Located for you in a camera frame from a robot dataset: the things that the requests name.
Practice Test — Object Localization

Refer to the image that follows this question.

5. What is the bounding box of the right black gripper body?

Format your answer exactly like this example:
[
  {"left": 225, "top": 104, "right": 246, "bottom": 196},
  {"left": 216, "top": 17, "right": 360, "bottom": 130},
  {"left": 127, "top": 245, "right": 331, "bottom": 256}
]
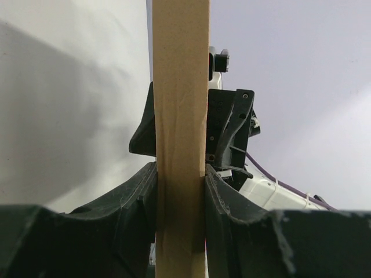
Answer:
[{"left": 206, "top": 89, "right": 260, "bottom": 174}]

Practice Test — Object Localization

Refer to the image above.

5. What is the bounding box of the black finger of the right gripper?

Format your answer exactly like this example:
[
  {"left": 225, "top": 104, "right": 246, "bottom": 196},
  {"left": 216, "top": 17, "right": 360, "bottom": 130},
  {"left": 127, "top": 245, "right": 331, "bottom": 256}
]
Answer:
[{"left": 129, "top": 82, "right": 156, "bottom": 157}]

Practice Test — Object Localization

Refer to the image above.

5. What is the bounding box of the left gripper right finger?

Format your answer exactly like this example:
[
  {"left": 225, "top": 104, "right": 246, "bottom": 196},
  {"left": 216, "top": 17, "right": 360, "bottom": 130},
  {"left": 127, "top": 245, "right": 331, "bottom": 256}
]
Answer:
[{"left": 205, "top": 166, "right": 370, "bottom": 277}]

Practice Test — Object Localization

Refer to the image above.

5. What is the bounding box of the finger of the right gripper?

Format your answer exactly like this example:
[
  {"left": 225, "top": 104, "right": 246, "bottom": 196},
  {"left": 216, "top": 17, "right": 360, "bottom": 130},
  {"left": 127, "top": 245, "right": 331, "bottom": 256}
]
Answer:
[{"left": 216, "top": 89, "right": 254, "bottom": 174}]

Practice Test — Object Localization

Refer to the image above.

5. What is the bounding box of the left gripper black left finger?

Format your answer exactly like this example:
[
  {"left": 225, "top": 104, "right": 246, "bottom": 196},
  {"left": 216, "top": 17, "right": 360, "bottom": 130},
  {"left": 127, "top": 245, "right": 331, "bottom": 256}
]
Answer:
[{"left": 1, "top": 162, "right": 157, "bottom": 277}]

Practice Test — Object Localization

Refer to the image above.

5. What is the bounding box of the brown cardboard box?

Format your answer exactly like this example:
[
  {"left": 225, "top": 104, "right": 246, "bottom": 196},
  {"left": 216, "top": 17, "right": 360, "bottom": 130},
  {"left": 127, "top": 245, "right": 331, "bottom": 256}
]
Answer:
[{"left": 152, "top": 0, "right": 210, "bottom": 277}]

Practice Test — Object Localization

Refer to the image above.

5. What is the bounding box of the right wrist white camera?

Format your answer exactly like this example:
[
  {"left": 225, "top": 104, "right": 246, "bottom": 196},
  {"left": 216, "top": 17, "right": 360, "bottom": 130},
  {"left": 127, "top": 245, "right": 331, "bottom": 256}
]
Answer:
[{"left": 208, "top": 46, "right": 230, "bottom": 89}]

